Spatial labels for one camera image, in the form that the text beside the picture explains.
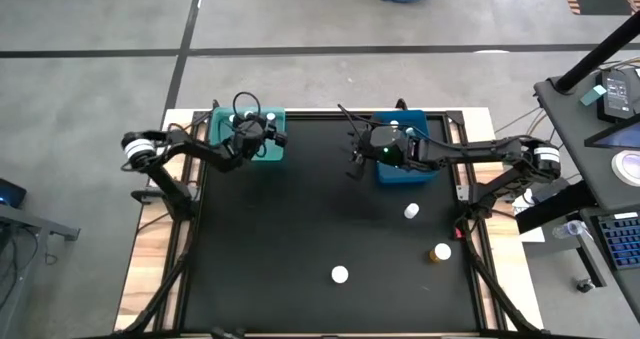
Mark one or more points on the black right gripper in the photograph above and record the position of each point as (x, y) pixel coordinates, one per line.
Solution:
(387, 146)

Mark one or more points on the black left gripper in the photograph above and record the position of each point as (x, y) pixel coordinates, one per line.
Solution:
(252, 139)

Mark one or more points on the white plastic medicine bottle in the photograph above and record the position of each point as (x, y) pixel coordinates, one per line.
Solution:
(411, 210)
(248, 114)

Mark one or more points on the small amber medicine bottle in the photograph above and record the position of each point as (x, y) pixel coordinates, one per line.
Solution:
(394, 124)

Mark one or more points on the teal tinted medicine bottle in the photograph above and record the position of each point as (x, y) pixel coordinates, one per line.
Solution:
(410, 130)

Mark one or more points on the medium amber medicine bottle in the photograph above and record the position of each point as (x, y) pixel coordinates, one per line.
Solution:
(441, 252)

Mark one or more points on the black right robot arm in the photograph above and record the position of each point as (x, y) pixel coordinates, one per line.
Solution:
(475, 151)

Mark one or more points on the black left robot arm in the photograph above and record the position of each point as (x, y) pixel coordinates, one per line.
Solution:
(200, 151)

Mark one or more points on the blue plastic bin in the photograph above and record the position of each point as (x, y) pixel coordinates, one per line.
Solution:
(405, 176)

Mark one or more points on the translucent teal plastic bin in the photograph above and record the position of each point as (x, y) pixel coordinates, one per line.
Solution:
(217, 129)

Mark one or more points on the red emergency button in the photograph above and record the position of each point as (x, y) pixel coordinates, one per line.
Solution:
(459, 233)

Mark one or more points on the dark grey side desk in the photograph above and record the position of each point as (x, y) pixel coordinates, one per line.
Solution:
(570, 129)

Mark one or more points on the clear plastic water bottle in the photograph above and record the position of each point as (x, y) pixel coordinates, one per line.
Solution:
(570, 229)

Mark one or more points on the small teal box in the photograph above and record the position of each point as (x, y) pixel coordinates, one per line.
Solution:
(593, 95)

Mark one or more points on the black slanted pole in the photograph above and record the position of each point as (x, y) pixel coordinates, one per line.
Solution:
(595, 54)

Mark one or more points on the black caster wheel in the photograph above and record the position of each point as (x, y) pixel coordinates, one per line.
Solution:
(586, 285)

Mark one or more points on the dark tablet screen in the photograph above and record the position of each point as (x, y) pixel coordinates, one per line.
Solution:
(620, 136)

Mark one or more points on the grey metal stand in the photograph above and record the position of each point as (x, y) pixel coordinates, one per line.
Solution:
(30, 229)

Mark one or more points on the black power adapter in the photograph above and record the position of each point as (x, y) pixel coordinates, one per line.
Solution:
(615, 94)

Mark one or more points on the white round disc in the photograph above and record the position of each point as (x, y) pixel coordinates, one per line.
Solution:
(629, 168)

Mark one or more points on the black device with blue light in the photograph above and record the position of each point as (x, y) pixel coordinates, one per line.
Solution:
(10, 194)

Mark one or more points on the backlit computer keyboard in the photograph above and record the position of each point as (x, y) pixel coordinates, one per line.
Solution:
(622, 241)

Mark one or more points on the black aluminium table frame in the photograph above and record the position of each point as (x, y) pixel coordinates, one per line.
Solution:
(487, 289)

